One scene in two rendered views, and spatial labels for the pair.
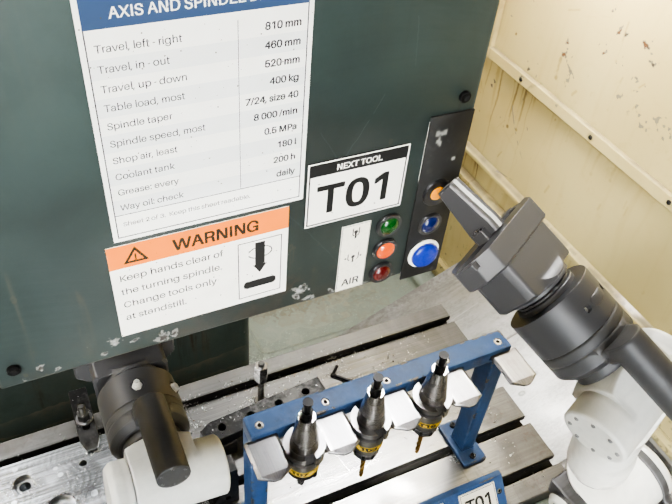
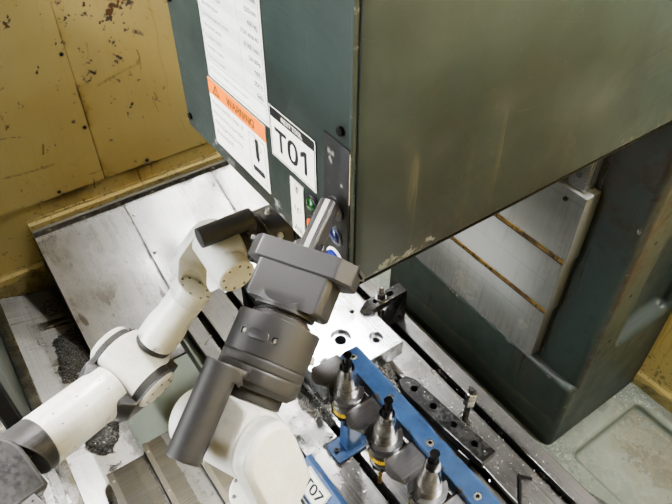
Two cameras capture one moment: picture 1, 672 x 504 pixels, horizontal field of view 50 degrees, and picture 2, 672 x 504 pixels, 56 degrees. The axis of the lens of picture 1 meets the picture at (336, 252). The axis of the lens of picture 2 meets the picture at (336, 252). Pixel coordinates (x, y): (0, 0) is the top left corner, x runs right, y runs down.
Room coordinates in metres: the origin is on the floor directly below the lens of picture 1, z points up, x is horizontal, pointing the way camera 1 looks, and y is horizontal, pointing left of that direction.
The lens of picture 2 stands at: (0.50, -0.63, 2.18)
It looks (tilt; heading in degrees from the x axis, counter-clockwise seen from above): 44 degrees down; 84
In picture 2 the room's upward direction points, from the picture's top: straight up
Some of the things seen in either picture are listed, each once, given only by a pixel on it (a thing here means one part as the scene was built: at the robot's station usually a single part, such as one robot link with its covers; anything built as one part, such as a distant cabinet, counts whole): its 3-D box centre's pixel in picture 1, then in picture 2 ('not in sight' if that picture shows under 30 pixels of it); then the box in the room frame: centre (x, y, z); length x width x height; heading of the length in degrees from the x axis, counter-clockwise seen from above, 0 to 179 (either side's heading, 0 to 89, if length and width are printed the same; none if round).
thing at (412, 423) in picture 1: (401, 411); (405, 463); (0.66, -0.13, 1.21); 0.07 x 0.05 x 0.01; 29
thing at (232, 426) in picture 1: (264, 418); (441, 423); (0.80, 0.10, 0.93); 0.26 x 0.05 x 0.06; 124
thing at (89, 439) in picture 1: (86, 426); (382, 306); (0.72, 0.42, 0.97); 0.13 x 0.03 x 0.15; 29
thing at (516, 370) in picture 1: (515, 368); not in sight; (0.77, -0.32, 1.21); 0.07 x 0.05 x 0.01; 29
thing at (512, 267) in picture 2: not in sight; (485, 229); (0.97, 0.49, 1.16); 0.48 x 0.05 x 0.51; 119
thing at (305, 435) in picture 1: (305, 429); (346, 378); (0.58, 0.02, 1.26); 0.04 x 0.04 x 0.07
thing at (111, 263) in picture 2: not in sight; (216, 265); (0.25, 0.85, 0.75); 0.89 x 0.67 x 0.26; 29
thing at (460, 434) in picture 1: (476, 400); not in sight; (0.81, -0.29, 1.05); 0.10 x 0.05 x 0.30; 29
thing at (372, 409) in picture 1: (373, 405); (385, 424); (0.63, -0.08, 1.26); 0.04 x 0.04 x 0.07
